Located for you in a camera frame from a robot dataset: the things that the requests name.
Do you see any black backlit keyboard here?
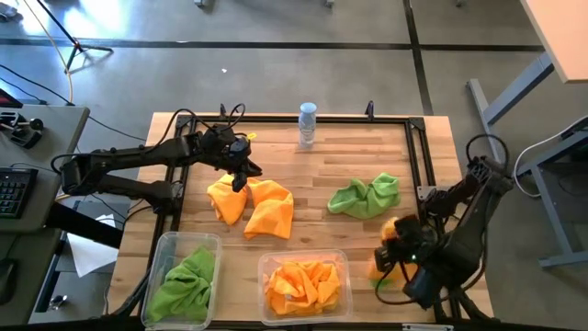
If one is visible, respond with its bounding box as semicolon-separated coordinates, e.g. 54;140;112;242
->
0;167;40;220

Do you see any white paper sheet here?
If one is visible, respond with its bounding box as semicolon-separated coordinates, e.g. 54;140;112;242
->
66;213;120;279

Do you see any black computer mouse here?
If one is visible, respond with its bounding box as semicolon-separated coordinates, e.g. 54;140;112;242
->
0;257;18;307

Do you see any clear bottle with blue cap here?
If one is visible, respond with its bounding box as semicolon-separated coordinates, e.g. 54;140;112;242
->
297;101;319;149

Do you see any beige desk top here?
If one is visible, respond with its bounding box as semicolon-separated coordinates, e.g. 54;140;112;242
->
518;0;588;85

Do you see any grey desk leg frame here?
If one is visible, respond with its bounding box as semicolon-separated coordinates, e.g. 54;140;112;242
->
466;51;557;167
507;114;588;270

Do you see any black red-edged device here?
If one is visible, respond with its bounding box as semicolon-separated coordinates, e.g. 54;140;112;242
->
0;86;24;109

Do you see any black floor cable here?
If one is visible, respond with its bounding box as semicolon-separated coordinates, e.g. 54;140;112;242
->
0;63;148;143

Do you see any yellow floor cable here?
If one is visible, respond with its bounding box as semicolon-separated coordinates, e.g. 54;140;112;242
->
21;0;74;106

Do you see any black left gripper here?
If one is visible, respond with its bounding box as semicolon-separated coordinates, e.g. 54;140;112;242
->
201;124;264;193

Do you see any black aluminium table frame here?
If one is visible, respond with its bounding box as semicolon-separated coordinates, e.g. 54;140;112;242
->
98;113;495;331

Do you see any black desk clamp tool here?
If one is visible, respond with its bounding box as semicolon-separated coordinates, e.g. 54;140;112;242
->
0;109;45;150

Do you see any black tripod stand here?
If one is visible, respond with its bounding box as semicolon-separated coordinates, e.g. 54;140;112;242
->
35;0;115;73

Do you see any black metal beam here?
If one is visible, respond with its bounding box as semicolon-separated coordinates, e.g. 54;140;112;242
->
44;200;125;250

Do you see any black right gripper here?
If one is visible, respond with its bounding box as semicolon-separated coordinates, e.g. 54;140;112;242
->
374;215;435;277

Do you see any silver caster wheel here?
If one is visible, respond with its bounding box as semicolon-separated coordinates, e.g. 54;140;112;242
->
48;293;69;312

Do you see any grey low desk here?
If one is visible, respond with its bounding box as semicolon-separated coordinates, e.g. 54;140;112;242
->
0;227;63;326

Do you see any clear plastic bin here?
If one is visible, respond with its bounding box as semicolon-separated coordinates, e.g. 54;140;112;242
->
256;249;354;326
140;232;223;331

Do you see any grey side desk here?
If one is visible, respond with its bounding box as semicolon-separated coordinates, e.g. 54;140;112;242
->
0;104;91;234

